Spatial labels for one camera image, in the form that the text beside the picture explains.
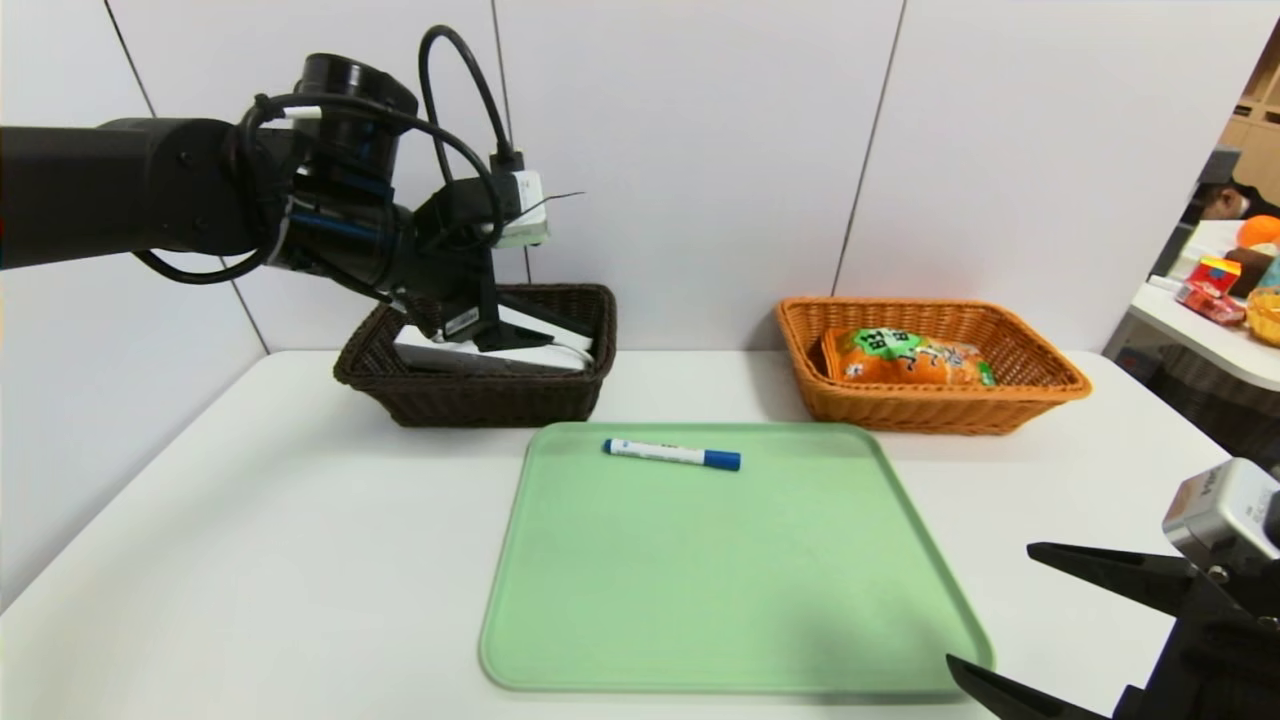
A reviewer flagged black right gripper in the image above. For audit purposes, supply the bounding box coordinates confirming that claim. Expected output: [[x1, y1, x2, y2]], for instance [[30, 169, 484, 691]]
[[945, 541, 1280, 720]]

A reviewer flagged orange snack bag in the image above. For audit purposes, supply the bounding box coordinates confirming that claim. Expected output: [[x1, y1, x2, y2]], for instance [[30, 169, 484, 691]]
[[820, 327, 997, 388]]

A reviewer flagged white marker with blue cap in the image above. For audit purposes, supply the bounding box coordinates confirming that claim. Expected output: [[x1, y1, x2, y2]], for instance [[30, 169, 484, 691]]
[[603, 438, 743, 472]]

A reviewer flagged white power strip with cord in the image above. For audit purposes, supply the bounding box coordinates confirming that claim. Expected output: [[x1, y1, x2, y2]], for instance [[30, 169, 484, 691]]
[[395, 325, 593, 376]]

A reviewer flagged orange wicker basket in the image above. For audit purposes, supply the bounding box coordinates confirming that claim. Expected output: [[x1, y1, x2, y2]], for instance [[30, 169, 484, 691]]
[[776, 296, 1091, 436]]

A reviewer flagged dark brown wicker basket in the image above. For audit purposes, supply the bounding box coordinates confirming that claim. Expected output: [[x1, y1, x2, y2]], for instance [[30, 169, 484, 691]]
[[333, 284, 618, 429]]

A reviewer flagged white side table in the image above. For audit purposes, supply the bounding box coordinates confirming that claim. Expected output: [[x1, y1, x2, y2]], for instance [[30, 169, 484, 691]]
[[1128, 220, 1280, 393]]

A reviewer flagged light green plastic tray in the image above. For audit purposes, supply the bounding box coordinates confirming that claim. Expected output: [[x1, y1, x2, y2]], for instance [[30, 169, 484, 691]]
[[480, 421, 995, 694]]

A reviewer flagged red snack packet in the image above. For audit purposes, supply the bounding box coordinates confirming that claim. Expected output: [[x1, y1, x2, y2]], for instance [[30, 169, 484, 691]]
[[1176, 284, 1249, 327]]

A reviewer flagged red and yellow box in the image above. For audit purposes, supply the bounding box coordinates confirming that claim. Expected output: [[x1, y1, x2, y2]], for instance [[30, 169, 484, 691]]
[[1187, 257, 1244, 299]]

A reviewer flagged dark brown block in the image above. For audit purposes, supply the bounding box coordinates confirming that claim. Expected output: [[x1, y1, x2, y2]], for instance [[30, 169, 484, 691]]
[[1225, 247, 1278, 298]]

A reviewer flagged person with black hair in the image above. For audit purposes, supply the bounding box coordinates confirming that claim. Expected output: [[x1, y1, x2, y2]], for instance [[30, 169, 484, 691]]
[[1185, 180, 1280, 225]]

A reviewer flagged wooden shelf unit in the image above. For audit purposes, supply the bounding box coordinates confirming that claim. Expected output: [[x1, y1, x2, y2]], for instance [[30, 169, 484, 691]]
[[1200, 20, 1280, 191]]

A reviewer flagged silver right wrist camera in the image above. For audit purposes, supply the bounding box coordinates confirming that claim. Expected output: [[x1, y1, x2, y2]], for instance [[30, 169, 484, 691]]
[[1162, 458, 1280, 576]]

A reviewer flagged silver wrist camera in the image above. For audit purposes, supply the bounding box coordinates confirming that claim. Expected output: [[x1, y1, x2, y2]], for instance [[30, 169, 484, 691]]
[[1162, 458, 1280, 576], [488, 170, 551, 249]]

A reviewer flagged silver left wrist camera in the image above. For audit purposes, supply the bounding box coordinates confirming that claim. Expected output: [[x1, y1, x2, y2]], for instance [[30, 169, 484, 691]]
[[488, 170, 551, 249]]

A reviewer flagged black left camera bracket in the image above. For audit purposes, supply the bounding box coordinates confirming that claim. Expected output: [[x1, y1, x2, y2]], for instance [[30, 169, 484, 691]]
[[413, 178, 504, 251]]

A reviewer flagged black left camera cable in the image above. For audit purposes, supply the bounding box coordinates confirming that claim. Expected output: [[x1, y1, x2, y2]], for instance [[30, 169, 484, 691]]
[[418, 25, 523, 173]]

